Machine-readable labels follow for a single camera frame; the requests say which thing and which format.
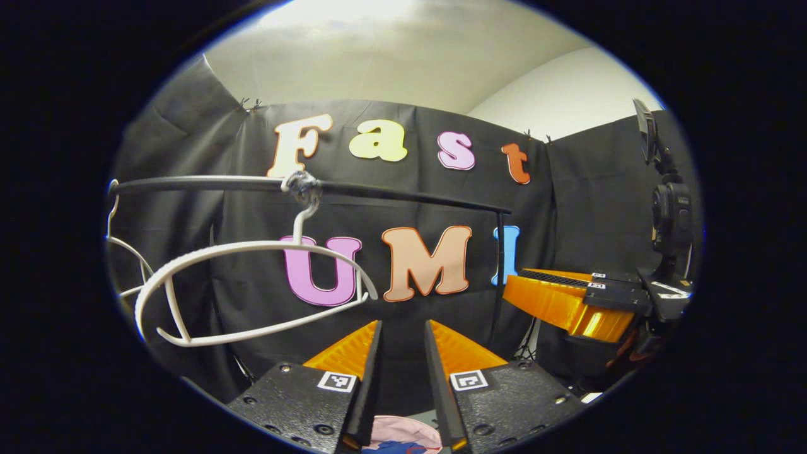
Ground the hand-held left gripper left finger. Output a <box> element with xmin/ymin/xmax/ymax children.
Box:
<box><xmin>227</xmin><ymin>320</ymin><xmax>384</xmax><ymax>454</ymax></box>

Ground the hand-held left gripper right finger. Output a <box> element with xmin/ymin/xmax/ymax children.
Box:
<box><xmin>424</xmin><ymin>320</ymin><xmax>590</xmax><ymax>453</ymax></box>

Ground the pink laundry hamper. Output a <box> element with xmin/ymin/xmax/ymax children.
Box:
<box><xmin>363</xmin><ymin>415</ymin><xmax>445</xmax><ymax>454</ymax></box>

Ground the blue corduroy shirt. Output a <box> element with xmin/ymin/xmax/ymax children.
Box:
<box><xmin>371</xmin><ymin>440</ymin><xmax>436</xmax><ymax>454</ymax></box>

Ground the white plastic hanger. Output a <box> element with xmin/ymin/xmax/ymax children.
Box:
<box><xmin>104</xmin><ymin>180</ymin><xmax>155</xmax><ymax>300</ymax></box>
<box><xmin>134</xmin><ymin>170</ymin><xmax>379</xmax><ymax>347</ymax></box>

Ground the black backdrop cloth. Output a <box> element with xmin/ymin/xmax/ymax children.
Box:
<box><xmin>107</xmin><ymin>54</ymin><xmax>704</xmax><ymax>410</ymax></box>

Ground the clear tape wad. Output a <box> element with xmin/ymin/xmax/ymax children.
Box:
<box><xmin>281</xmin><ymin>170</ymin><xmax>322</xmax><ymax>206</ymax></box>

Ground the black clothes rail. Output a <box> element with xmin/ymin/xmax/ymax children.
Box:
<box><xmin>108</xmin><ymin>175</ymin><xmax>513</xmax><ymax>322</ymax></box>

